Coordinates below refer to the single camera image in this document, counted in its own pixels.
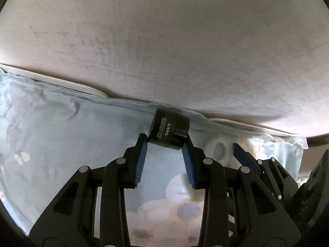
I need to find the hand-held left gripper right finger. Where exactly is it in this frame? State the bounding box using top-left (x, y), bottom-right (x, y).
top-left (181, 135), bottom-right (302, 247)

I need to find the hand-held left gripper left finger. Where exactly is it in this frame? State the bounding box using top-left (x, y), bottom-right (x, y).
top-left (29, 133), bottom-right (149, 247)

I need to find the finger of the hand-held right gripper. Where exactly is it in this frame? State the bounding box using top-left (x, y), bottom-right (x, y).
top-left (233, 143), bottom-right (300, 211)

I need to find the clear white tape ring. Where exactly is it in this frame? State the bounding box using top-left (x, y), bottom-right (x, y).
top-left (206, 137), bottom-right (234, 165)

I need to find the black cream jar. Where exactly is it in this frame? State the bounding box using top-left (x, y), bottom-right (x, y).
top-left (148, 108), bottom-right (190, 150)

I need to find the white desktop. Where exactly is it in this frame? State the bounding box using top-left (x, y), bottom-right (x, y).
top-left (0, 63), bottom-right (304, 137)

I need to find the light blue floral sheet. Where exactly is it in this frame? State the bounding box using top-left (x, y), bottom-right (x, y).
top-left (0, 65), bottom-right (309, 247)

